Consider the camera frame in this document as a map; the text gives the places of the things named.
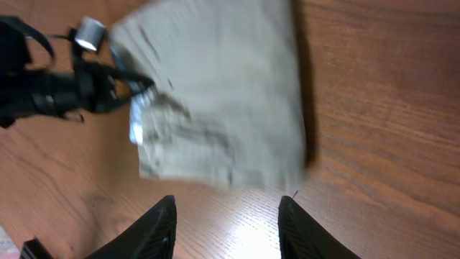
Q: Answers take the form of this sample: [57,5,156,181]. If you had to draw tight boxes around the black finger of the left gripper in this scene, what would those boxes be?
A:
[103,65,155,86]
[100,84,152,113]

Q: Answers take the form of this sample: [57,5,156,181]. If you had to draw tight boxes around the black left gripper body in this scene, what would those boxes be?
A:
[1,28,108,128]

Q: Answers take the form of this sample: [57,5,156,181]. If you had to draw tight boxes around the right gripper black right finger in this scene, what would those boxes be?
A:
[277,196,359,259]

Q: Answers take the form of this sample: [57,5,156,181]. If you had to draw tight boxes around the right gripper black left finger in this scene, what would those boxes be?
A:
[86,195,177,259]

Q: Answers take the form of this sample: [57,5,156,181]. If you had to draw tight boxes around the khaki green shorts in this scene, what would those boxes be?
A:
[109,0,305,188]

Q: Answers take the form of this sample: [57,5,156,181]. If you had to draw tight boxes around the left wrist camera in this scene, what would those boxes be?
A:
[75,17,106,53]

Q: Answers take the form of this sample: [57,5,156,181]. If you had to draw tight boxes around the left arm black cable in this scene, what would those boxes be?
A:
[0,14,57,69]

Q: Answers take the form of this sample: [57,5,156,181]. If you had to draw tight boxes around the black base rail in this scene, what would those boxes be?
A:
[19,238,53,259]

